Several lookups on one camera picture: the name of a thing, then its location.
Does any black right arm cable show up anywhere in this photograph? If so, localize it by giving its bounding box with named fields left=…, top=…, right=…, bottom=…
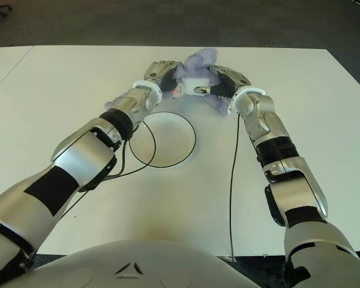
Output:
left=227, top=110, right=241, bottom=262

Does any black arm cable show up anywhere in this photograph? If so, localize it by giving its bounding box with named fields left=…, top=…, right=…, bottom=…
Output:
left=56, top=122, right=157, bottom=223
left=227, top=110, right=241, bottom=262

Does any grey robot torso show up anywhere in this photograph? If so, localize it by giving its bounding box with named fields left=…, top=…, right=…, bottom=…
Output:
left=5, top=239, right=259, bottom=288

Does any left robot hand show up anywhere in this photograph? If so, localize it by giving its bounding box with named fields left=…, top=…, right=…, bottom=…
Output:
left=143, top=59, right=185, bottom=94

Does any purple plush bunny doll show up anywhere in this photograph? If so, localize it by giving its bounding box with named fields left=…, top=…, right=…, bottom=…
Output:
left=104, top=47, right=235, bottom=116

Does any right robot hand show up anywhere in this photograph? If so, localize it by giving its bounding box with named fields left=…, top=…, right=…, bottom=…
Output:
left=194, top=64, right=253, bottom=99

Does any white plate black rim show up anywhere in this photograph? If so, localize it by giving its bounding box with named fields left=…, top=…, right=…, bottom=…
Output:
left=128, top=110, right=197, bottom=168

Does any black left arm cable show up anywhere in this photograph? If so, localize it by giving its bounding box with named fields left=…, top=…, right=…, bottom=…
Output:
left=56, top=122, right=157, bottom=223

